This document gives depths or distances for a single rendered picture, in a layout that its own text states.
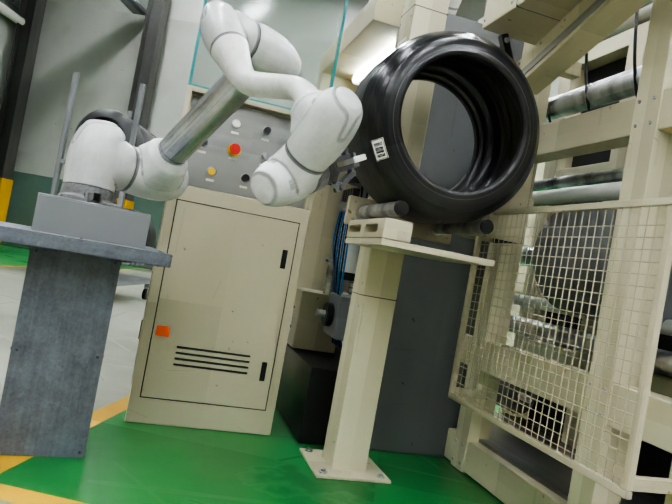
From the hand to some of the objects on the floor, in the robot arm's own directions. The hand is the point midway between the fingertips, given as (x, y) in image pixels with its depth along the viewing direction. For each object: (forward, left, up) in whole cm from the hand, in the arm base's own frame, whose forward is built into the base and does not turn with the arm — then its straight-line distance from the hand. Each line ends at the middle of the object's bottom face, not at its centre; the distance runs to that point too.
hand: (355, 159), depth 159 cm
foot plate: (+49, +47, -94) cm, 116 cm away
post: (+49, +47, -94) cm, 116 cm away
